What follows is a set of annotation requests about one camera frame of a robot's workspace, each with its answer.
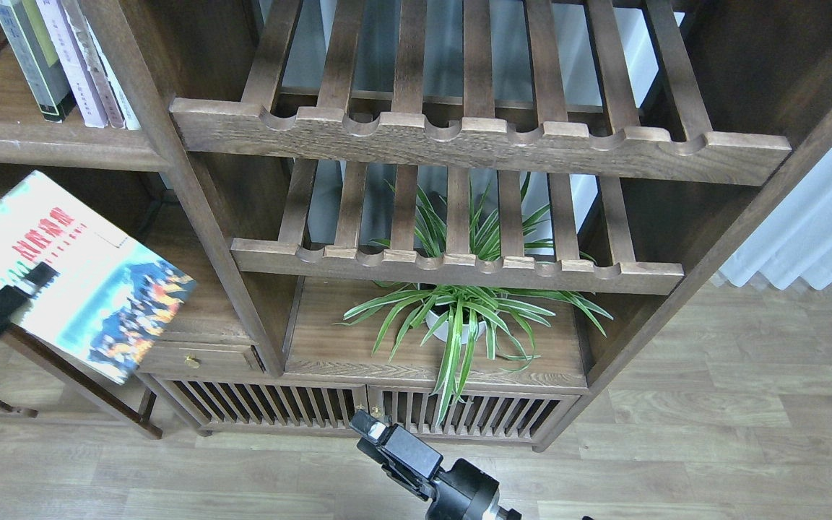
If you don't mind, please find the white standing book on shelf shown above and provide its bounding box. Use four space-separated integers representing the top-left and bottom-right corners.
60 1 141 131

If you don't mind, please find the yellow grey thick book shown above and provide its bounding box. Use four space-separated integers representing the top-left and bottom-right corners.
0 1 74 122

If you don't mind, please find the green blue illustrated book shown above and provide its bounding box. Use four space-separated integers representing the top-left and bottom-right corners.
0 170 197 384

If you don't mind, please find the dark wooden side furniture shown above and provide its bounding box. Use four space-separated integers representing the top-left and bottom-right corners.
0 329 163 440

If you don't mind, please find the dark wooden bookshelf unit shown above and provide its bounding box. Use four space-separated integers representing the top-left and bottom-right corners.
0 0 832 452

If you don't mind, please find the white plant pot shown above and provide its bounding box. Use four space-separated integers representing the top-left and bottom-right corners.
425 309 488 345

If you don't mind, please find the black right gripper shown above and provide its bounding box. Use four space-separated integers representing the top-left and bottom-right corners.
350 410 504 519

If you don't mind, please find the white curtain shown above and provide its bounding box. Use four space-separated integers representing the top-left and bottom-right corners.
712 148 832 290

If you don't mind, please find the brass drawer knob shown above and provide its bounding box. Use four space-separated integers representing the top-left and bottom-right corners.
183 355 202 369

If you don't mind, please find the pale lilac white book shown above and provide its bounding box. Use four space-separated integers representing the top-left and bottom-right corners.
36 1 109 128

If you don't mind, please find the green spider plant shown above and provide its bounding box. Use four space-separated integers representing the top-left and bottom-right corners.
334 174 614 425

